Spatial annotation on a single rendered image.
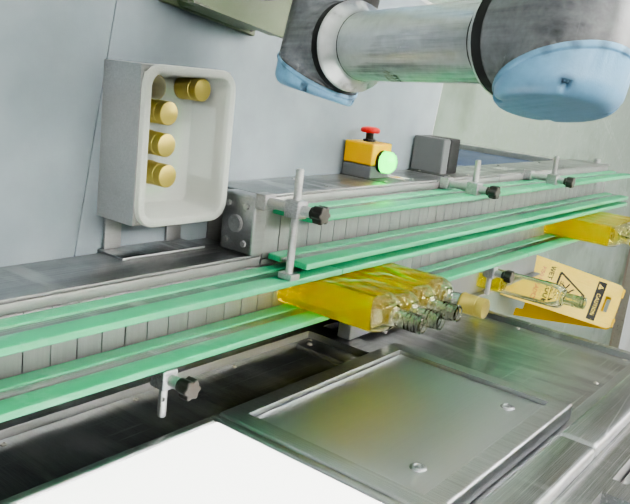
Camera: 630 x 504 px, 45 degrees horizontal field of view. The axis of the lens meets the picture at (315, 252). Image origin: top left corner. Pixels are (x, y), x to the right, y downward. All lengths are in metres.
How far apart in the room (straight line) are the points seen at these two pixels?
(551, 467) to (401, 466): 0.21
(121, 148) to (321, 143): 0.53
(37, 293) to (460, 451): 0.59
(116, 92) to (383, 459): 0.61
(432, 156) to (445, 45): 0.97
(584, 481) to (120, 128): 0.80
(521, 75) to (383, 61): 0.25
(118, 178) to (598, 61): 0.67
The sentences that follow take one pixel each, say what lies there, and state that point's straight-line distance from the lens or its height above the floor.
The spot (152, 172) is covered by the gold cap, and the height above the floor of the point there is 0.80.
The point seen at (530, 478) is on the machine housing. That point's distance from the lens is 1.08.
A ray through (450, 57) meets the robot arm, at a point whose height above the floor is 1.26.
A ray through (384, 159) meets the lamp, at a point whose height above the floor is 0.84.
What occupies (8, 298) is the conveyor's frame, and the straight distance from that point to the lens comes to 0.95.
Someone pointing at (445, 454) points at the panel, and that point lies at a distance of 1.08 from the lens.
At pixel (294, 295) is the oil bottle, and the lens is 1.25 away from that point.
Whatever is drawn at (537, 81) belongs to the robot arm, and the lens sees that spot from 0.70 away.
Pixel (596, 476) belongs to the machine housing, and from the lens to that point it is 1.18.
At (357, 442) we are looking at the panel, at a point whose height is 1.15.
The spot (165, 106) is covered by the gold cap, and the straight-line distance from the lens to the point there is 1.12.
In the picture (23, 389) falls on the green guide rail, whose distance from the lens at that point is 0.95.
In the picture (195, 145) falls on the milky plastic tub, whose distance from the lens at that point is 1.21.
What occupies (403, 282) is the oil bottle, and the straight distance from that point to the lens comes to 1.29.
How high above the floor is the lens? 1.64
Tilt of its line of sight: 35 degrees down
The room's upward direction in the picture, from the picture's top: 106 degrees clockwise
